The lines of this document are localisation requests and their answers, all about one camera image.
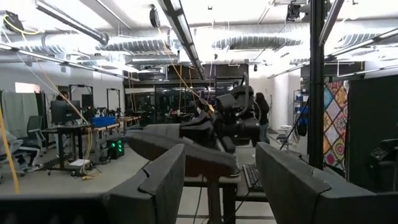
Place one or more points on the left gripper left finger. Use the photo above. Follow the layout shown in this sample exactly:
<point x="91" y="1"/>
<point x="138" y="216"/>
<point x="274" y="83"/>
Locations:
<point x="155" y="199"/>

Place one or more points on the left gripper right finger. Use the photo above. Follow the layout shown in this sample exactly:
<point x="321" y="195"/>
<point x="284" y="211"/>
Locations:
<point x="289" y="186"/>

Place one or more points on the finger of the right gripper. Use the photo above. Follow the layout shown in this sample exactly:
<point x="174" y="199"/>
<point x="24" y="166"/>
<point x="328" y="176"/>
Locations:
<point x="229" y="143"/>
<point x="199" y="127"/>

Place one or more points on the black slide sandal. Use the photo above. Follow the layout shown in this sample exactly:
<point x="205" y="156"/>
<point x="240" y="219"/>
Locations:
<point x="174" y="155"/>

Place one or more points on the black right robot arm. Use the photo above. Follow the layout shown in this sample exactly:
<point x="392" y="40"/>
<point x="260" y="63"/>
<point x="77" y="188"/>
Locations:
<point x="241" y="93"/>

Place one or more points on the blue plastic bin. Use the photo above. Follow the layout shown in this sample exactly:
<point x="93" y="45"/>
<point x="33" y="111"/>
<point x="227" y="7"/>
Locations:
<point x="102" y="121"/>

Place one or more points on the person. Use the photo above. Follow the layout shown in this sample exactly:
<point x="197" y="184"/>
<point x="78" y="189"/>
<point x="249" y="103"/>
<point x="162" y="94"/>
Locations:
<point x="63" y="96"/>
<point x="262" y="115"/>

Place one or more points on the black keyboard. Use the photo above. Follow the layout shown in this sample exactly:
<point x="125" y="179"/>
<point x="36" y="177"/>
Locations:
<point x="252" y="177"/>

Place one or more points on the black keyboard desk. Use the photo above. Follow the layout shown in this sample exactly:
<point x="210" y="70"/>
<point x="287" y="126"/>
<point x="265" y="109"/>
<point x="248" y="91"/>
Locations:
<point x="228" y="199"/>

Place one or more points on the blue storage shelf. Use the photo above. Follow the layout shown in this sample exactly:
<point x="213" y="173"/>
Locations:
<point x="301" y="107"/>

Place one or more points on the black computer green lights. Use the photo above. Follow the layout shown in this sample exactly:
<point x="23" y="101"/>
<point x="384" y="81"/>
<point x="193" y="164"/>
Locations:
<point x="115" y="149"/>

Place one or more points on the colourful patterned quilt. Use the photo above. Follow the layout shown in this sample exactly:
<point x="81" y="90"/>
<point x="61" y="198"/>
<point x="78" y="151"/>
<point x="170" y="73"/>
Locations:
<point x="335" y="124"/>

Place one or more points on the white flat box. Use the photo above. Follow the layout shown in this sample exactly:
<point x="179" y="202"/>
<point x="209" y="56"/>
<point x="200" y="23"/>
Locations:
<point x="79" y="162"/>

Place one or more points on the wooden workbench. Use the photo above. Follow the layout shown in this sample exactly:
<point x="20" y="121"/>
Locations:
<point x="105" y="127"/>

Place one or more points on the black equipment unit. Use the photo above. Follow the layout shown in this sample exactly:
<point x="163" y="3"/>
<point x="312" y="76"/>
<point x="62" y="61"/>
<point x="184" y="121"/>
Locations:
<point x="384" y="155"/>

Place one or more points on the black partition panel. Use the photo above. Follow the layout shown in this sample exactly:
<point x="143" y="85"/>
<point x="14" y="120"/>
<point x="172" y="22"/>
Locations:
<point x="367" y="118"/>

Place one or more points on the black computer monitor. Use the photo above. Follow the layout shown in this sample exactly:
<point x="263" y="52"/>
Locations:
<point x="63" y="112"/>

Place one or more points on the grey office chair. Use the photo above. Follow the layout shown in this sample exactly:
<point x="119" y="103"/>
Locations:
<point x="12" y="146"/>
<point x="33" y="124"/>

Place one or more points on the grey-green curtain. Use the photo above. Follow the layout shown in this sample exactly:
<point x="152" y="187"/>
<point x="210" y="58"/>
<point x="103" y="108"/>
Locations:
<point x="18" y="112"/>

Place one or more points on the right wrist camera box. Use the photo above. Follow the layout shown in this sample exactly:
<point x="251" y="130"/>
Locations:
<point x="226" y="101"/>

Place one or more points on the black aluminium rig frame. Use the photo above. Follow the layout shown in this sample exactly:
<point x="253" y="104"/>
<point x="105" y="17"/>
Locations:
<point x="316" y="93"/>

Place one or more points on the silver ventilation duct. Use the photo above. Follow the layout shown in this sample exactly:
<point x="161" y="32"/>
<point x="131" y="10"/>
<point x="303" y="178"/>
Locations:
<point x="140" y="45"/>
<point x="255" y="42"/>

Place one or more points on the black ceiling light rail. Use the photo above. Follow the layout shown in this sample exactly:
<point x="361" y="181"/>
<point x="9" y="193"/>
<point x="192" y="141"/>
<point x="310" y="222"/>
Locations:
<point x="182" y="31"/>

